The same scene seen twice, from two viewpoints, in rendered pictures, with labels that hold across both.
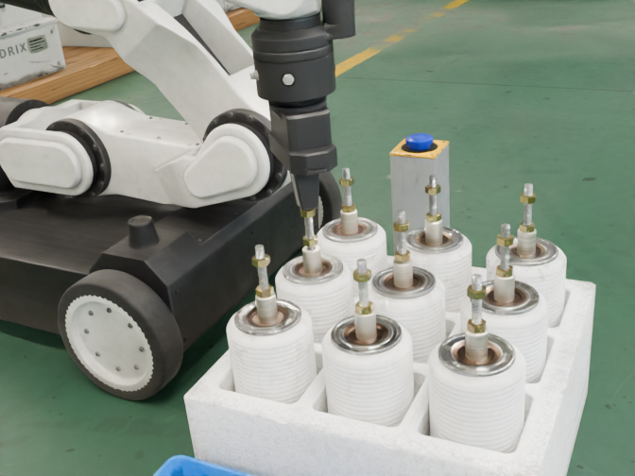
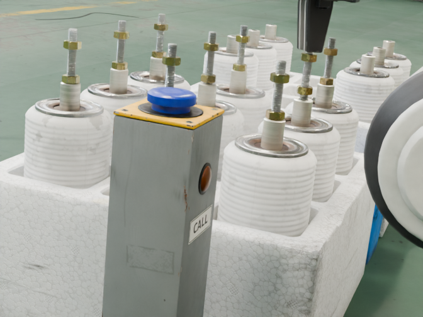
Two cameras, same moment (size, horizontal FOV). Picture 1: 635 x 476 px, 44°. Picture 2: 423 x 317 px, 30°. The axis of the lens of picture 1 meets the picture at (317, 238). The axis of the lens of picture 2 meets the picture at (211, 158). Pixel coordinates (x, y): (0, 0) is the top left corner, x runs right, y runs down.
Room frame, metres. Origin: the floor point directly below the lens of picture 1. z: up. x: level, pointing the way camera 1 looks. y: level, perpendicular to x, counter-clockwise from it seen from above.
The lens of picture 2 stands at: (1.74, -0.21, 0.46)
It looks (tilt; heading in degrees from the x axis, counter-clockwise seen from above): 16 degrees down; 172
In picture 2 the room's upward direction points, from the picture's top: 6 degrees clockwise
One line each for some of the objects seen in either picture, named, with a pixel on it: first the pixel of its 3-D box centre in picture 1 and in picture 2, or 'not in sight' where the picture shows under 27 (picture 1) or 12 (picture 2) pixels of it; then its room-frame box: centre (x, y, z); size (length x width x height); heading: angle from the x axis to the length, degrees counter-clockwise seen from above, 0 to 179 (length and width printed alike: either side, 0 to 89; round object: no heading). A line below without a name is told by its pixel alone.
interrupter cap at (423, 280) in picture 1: (403, 282); (205, 107); (0.82, -0.10, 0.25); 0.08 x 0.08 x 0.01
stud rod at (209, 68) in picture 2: (402, 242); (209, 63); (0.82, -0.10, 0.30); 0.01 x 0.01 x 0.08
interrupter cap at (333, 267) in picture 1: (313, 269); (300, 124); (0.87, 0.01, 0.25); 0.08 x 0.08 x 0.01
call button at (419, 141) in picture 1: (419, 143); (171, 103); (1.11, -0.16, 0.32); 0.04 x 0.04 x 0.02
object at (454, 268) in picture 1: (435, 301); not in sight; (0.92, -0.15, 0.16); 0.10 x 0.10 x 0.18
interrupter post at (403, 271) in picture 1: (403, 273); (206, 97); (0.82, -0.10, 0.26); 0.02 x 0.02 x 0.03
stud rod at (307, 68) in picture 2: (309, 227); (306, 75); (0.87, 0.01, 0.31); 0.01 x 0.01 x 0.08
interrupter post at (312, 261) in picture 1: (312, 260); (301, 113); (0.87, 0.01, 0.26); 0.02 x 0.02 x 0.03
